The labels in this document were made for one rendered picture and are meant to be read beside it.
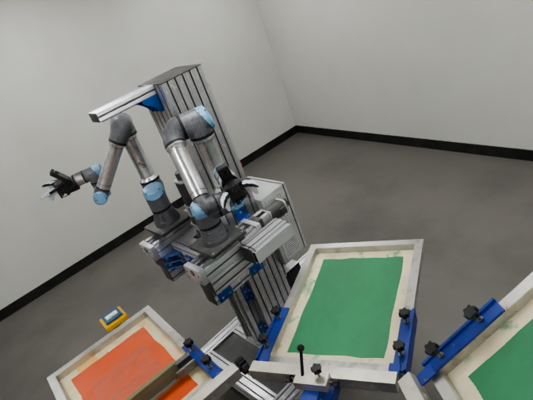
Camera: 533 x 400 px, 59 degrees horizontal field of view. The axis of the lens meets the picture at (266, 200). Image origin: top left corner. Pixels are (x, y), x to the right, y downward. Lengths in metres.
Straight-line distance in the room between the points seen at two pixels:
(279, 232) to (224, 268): 0.34
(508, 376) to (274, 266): 1.67
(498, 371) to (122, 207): 4.86
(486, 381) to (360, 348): 0.60
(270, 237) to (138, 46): 3.79
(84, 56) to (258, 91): 2.30
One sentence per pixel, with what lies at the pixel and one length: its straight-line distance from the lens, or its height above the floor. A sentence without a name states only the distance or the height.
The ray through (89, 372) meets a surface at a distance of 2.57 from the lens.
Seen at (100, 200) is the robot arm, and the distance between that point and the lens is 2.67.
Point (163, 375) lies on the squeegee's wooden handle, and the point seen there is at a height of 1.05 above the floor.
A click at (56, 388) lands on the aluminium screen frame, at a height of 0.99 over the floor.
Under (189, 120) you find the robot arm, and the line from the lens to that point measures 2.11.
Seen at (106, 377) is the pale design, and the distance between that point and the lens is 2.47.
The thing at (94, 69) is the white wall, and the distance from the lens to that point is 5.57.
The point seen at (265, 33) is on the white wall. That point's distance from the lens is 6.62.
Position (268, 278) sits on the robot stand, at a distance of 2.85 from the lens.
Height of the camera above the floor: 2.39
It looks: 27 degrees down
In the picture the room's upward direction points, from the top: 21 degrees counter-clockwise
